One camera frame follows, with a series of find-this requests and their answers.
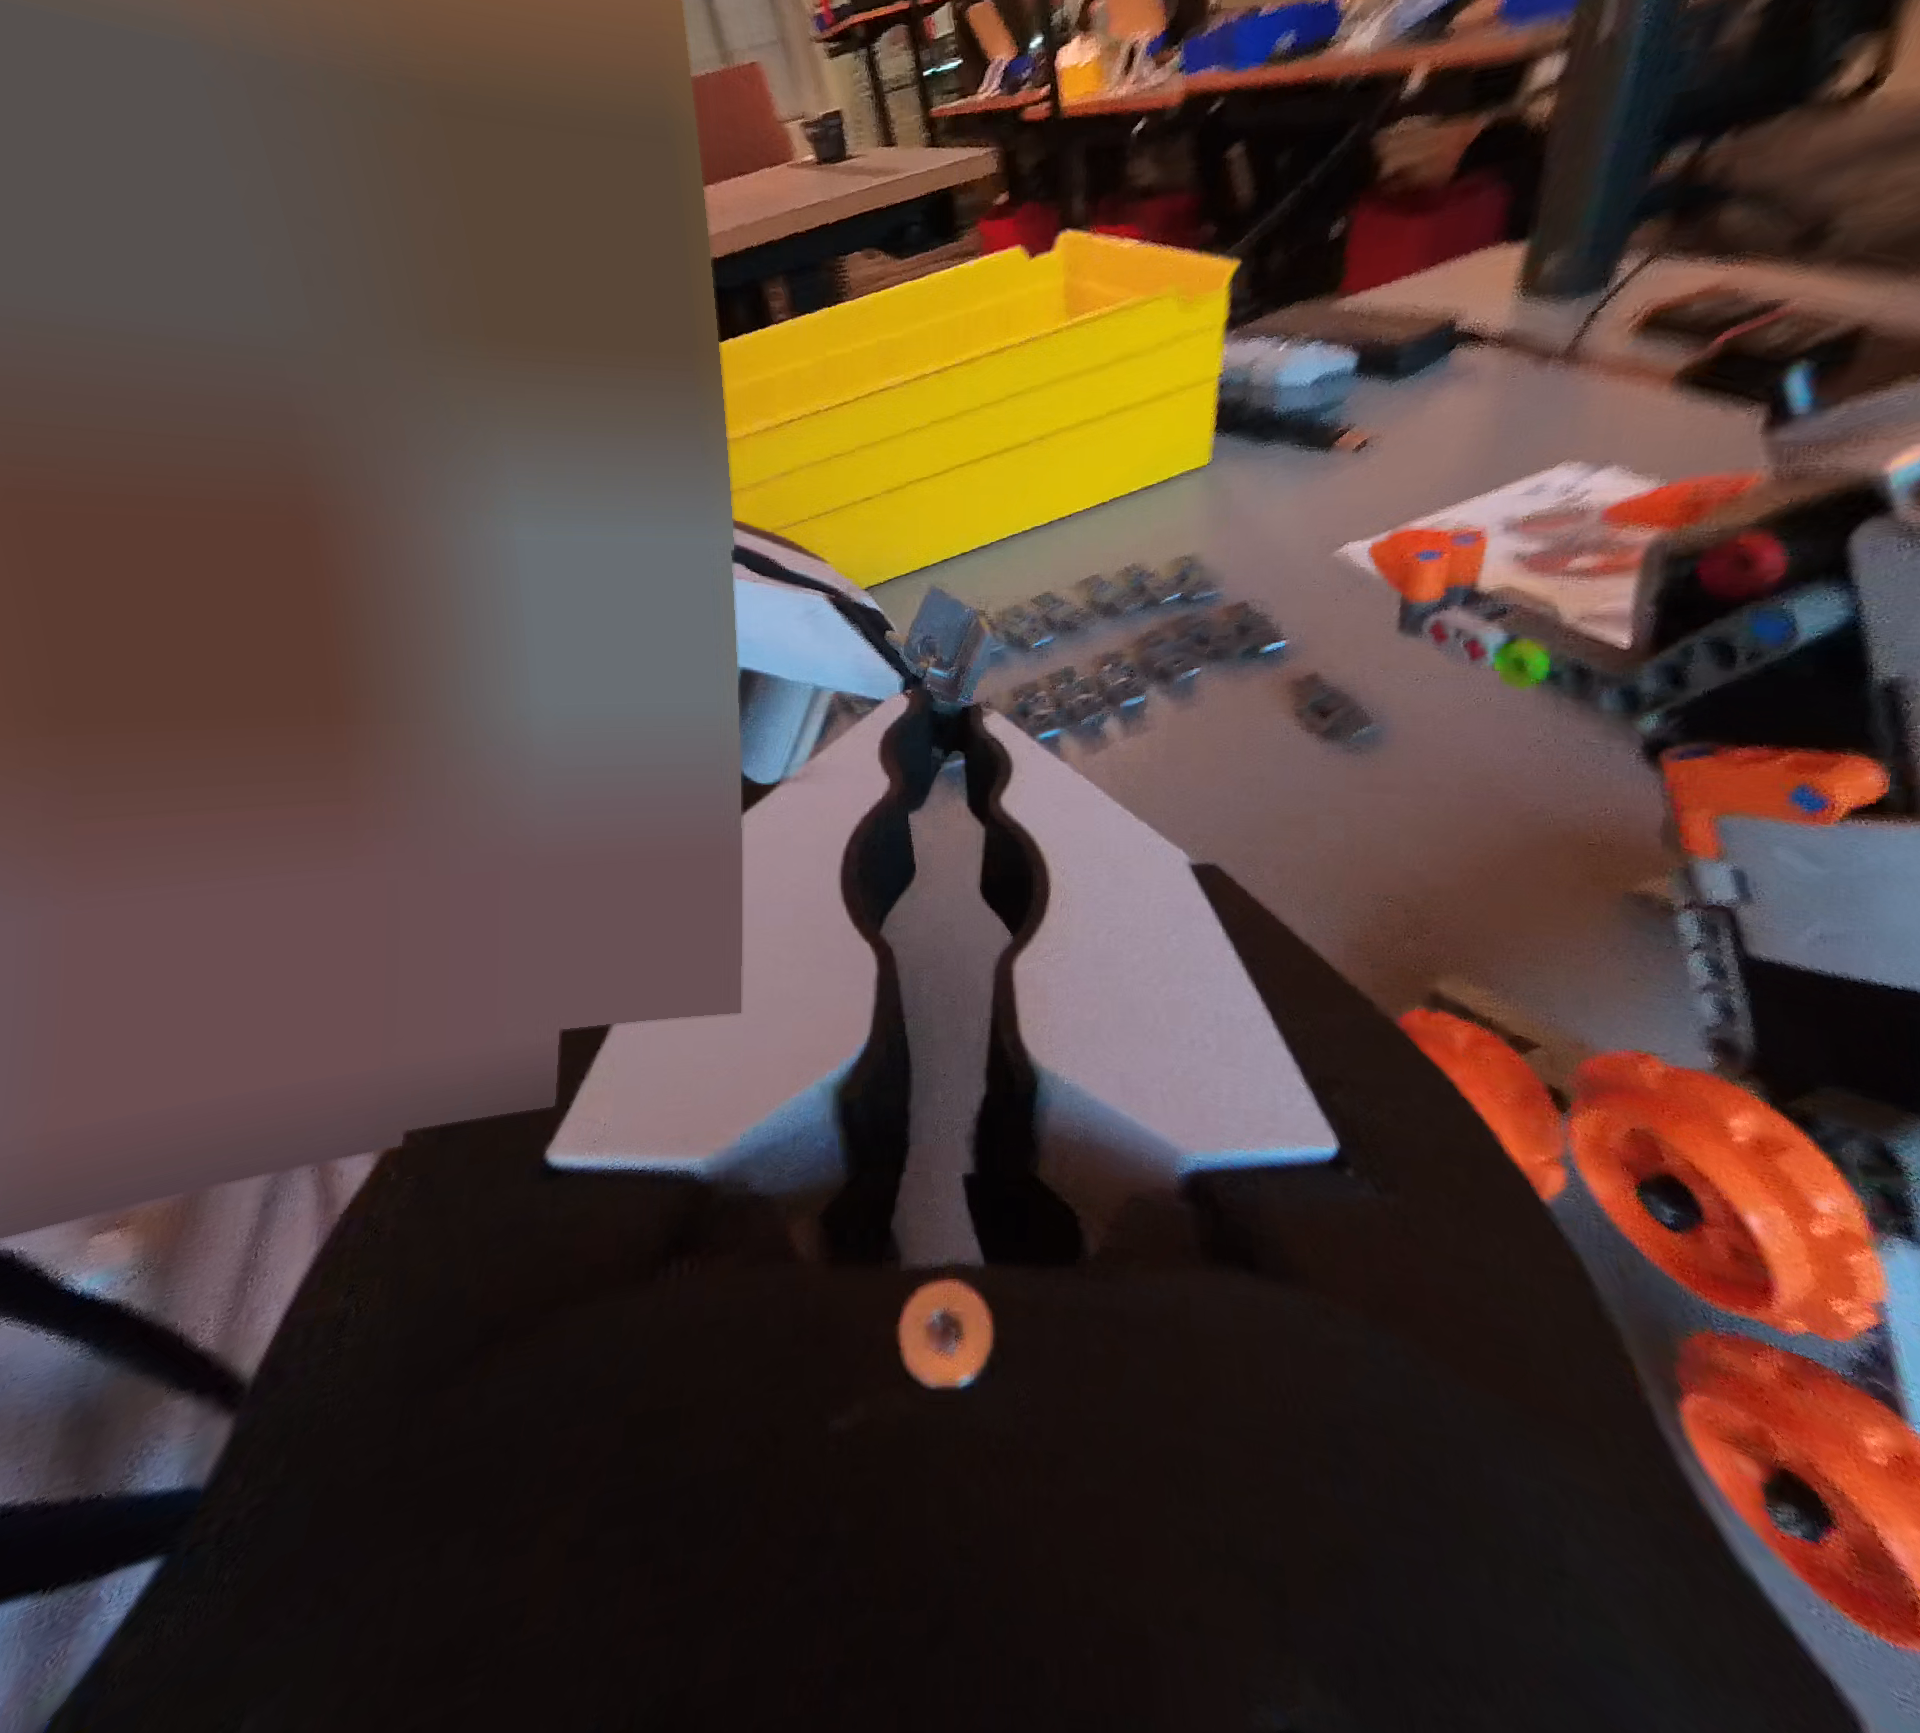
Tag rows of grey track links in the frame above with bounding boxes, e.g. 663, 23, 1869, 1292
981, 554, 1385, 756

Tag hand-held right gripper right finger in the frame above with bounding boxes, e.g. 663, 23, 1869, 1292
959, 705, 1341, 1267

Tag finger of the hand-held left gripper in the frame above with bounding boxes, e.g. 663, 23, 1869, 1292
740, 675, 868, 785
731, 527, 910, 703

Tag red storage crate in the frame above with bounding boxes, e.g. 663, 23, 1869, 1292
1338, 170, 1514, 297
971, 191, 1207, 254

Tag wooden table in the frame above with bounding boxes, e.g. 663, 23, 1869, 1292
927, 23, 1584, 265

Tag grey table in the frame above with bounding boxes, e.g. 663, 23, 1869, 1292
701, 143, 1004, 295

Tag black power adapter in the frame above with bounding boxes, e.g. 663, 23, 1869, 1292
1274, 313, 1460, 381

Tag black strap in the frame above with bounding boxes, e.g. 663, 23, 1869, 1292
0, 1483, 204, 1604
0, 1250, 248, 1410

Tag grey desk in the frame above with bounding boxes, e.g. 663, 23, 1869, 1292
731, 240, 1920, 1733

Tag black monitor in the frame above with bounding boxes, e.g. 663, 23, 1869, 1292
1519, 0, 1723, 303

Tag brown chair back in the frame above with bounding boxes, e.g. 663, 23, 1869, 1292
690, 65, 797, 185

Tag grey brick motor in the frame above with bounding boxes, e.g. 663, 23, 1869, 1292
1214, 340, 1364, 450

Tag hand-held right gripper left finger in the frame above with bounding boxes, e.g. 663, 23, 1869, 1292
546, 698, 921, 1261

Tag yellow plastic bin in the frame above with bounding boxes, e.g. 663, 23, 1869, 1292
718, 228, 1244, 589

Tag building instruction booklet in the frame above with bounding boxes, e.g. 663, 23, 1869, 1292
1332, 462, 1780, 655

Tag grey brick-built vehicle model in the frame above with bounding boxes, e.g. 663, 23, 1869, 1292
1369, 390, 1920, 1663

